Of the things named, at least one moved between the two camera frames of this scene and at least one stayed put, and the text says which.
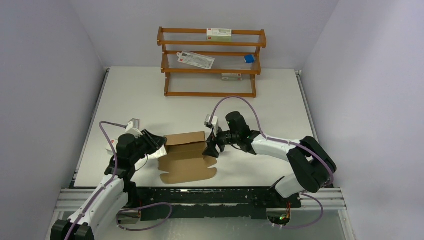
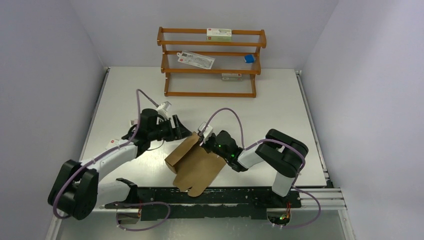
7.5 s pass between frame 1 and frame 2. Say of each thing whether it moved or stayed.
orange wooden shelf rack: stayed
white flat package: stayed
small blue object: stayed
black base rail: stayed
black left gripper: moved
